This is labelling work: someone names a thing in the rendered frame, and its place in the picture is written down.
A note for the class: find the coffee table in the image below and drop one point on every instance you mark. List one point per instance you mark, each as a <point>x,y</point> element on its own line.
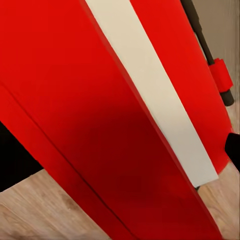
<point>220,22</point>

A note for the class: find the radio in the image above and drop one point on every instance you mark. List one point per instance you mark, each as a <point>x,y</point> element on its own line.
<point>122,103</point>

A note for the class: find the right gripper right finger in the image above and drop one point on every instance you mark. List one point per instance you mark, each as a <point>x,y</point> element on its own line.
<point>232,148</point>

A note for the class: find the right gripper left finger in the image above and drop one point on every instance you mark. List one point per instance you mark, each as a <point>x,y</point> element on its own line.
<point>11,151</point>

